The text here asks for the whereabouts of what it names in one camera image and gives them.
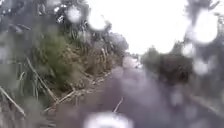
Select dark wet asphalt path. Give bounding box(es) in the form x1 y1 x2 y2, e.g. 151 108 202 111
49 64 224 128

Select dark green bushes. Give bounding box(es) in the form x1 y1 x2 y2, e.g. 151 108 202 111
139 0 224 111

